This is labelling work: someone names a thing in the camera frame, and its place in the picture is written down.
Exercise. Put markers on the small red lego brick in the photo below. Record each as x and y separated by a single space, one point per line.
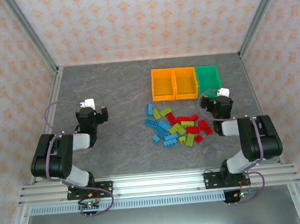
199 138

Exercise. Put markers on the small green lego brick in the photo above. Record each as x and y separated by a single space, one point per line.
182 139
182 131

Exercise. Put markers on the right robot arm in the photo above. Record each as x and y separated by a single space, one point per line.
270 144

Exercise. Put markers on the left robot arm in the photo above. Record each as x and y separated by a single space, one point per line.
61 160

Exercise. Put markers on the green plastic bin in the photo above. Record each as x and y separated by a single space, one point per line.
207 79

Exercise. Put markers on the orange plastic bin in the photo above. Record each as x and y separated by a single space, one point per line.
185 84
163 86

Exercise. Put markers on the small circuit board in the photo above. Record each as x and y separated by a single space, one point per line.
89 205
241 194

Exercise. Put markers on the brushed metal panel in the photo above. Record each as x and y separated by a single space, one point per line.
161 220

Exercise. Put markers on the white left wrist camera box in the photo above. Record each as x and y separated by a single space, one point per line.
90 103

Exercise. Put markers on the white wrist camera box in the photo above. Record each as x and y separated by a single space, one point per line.
225 91
90 103

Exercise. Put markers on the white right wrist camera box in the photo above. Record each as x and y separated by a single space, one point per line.
225 91

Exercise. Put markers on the aluminum side rail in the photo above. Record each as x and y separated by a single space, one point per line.
251 83
52 99

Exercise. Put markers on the aluminum base rail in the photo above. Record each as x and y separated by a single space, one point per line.
158 184

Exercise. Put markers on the aluminum frame post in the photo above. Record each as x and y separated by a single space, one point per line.
32 33
259 15

